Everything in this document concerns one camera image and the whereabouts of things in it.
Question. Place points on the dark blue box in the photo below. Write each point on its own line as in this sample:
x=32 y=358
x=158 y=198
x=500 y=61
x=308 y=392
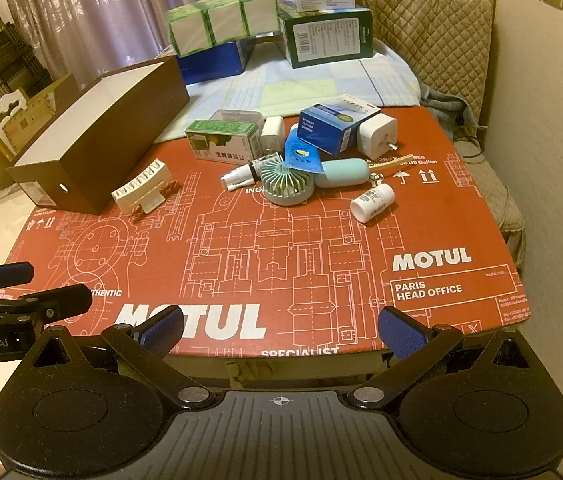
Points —
x=211 y=62

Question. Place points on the white spray bottle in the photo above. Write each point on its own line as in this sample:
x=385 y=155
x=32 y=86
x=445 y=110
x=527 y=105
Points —
x=239 y=176

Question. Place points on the small white charger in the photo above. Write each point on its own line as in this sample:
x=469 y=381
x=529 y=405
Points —
x=272 y=132

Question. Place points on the white pill bottle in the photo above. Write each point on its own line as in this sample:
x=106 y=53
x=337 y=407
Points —
x=371 y=202

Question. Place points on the blue green plaid cloth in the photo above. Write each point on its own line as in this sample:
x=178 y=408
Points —
x=286 y=90

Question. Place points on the green medicine box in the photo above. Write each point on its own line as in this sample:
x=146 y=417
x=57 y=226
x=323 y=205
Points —
x=221 y=137

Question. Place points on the green wrapped tissue pack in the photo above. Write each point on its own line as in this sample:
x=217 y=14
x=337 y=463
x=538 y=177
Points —
x=221 y=20

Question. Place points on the cream plastic clip rack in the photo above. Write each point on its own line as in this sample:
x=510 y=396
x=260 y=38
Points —
x=141 y=180

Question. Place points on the mint handheld fan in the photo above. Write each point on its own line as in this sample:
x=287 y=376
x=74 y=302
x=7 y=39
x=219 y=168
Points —
x=286 y=180

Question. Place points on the blue cream tube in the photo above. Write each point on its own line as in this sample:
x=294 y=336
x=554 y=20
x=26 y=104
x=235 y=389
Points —
x=304 y=155

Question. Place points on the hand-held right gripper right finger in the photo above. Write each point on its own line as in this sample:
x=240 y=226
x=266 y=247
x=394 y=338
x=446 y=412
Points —
x=401 y=330

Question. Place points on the brown cardboard storage box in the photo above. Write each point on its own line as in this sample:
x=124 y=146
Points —
x=111 y=130

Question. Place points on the bamboo stick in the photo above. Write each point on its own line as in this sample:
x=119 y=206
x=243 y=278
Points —
x=391 y=159

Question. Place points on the blue medicine box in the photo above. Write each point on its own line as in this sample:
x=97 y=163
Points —
x=326 y=130

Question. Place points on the pink curtain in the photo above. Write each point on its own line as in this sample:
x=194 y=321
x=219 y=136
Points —
x=111 y=10

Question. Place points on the dark green carton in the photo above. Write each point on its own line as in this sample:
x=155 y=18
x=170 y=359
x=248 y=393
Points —
x=331 y=35

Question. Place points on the black folding rack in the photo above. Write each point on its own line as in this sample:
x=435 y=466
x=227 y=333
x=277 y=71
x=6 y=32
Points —
x=1 y=55

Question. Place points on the beige quilted sofa cover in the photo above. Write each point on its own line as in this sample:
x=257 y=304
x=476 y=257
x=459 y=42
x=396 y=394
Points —
x=436 y=35

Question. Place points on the white power adapter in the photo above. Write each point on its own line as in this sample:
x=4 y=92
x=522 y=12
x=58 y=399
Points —
x=379 y=132

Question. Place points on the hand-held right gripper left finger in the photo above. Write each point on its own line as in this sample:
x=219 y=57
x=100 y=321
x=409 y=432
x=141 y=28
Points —
x=161 y=327

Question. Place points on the cardboard box with white card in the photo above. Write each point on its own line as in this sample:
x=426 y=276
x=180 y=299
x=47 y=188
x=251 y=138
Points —
x=16 y=120

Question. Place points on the grey cloth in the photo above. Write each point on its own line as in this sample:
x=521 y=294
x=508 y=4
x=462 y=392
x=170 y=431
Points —
x=444 y=102

